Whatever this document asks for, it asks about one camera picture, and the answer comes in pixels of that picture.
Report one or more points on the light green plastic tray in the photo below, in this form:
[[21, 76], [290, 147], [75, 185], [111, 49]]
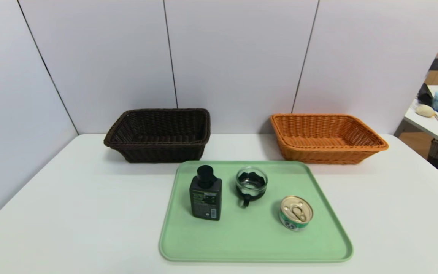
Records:
[[249, 239]]

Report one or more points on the white side table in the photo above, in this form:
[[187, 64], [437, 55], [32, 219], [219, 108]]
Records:
[[432, 127]]

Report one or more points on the grey flat box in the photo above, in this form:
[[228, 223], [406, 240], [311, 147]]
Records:
[[437, 64]]

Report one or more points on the orange wicker basket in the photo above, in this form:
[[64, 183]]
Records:
[[318, 156]]

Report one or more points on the dark brown wicker basket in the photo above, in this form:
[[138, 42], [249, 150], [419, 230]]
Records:
[[158, 152]]

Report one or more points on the glass cup black holder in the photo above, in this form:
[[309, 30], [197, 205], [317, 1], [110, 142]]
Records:
[[251, 186]]

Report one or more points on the gold lid tin can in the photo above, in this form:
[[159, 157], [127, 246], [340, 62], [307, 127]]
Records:
[[297, 211]]

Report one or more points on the black square bottle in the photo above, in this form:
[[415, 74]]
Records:
[[205, 201]]

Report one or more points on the black pouch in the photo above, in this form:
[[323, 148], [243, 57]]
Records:
[[425, 97]]

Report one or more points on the beige oval sponge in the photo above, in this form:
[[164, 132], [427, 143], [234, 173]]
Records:
[[425, 110]]

